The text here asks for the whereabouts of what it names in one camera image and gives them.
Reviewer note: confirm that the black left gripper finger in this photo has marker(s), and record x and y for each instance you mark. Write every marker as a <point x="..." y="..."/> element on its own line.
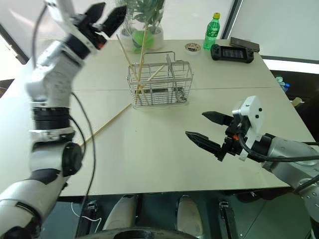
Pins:
<point x="96" y="12"/>
<point x="114" y="20"/>

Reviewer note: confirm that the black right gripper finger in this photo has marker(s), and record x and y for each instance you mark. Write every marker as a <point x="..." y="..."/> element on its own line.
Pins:
<point x="203" y="142"/>
<point x="216" y="117"/>

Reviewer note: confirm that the green bottle with yellow cap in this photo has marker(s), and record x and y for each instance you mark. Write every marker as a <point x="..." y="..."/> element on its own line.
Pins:
<point x="211" y="31"/>

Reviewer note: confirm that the white rounded shape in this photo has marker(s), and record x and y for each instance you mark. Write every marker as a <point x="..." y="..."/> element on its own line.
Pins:
<point x="120" y="214"/>
<point x="189" y="214"/>

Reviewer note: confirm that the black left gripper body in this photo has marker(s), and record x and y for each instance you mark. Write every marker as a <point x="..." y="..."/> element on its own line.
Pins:
<point x="88" y="31"/>

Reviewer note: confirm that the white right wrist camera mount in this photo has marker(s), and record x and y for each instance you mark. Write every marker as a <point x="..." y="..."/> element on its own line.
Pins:
<point x="253" y="112"/>

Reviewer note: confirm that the green plant in white pot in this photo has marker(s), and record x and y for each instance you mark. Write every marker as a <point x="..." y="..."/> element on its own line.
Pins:
<point x="149" y="15"/>

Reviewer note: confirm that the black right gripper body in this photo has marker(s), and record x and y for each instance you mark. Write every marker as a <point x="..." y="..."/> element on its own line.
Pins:
<point x="234" y="139"/>

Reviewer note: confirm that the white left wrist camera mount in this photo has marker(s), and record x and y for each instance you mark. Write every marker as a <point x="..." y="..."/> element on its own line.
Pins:
<point x="61" y="12"/>

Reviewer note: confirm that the round white tin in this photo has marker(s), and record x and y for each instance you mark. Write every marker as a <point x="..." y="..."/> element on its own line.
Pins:
<point x="192" y="48"/>

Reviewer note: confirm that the dark brown flat box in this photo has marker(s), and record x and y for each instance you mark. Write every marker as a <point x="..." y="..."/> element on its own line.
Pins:
<point x="245" y="44"/>

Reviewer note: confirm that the black table leg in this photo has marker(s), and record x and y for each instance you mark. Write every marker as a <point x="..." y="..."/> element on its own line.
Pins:
<point x="228" y="219"/>
<point x="91" y="211"/>

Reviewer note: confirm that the green round object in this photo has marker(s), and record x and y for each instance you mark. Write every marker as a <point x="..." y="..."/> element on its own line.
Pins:
<point x="139" y="41"/>

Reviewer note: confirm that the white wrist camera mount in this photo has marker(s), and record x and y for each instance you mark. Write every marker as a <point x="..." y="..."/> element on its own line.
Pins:
<point x="61" y="12"/>
<point x="253" y="112"/>

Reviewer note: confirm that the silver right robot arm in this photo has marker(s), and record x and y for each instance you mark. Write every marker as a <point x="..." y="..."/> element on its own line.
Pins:
<point x="291" y="149"/>

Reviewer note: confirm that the wooden chopstick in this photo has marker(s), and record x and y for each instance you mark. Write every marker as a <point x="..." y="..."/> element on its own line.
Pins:
<point x="156" y="72"/>
<point x="107" y="123"/>
<point x="124" y="52"/>
<point x="142" y="53"/>

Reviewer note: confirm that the clear bottle with blue cap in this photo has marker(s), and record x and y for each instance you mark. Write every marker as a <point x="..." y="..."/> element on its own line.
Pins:
<point x="284" y="84"/>

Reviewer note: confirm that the black handheld game console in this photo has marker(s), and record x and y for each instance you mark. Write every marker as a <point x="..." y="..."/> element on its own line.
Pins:
<point x="231" y="53"/>

